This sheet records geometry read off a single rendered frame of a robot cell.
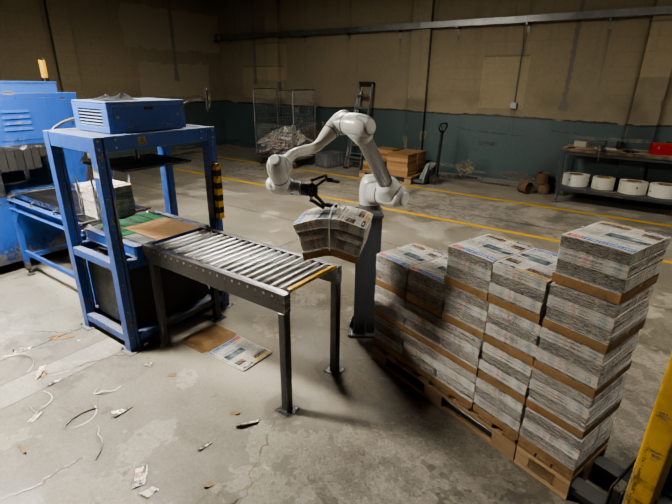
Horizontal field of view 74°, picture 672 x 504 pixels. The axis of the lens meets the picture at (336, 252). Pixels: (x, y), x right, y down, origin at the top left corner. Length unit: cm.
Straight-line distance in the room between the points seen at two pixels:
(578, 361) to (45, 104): 514
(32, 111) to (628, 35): 827
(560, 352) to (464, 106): 765
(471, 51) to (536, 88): 141
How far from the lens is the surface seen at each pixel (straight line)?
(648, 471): 216
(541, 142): 918
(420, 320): 282
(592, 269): 213
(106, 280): 381
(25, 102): 551
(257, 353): 341
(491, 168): 946
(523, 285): 231
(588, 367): 229
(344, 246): 249
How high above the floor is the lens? 190
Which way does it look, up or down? 21 degrees down
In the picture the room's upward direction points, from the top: 1 degrees clockwise
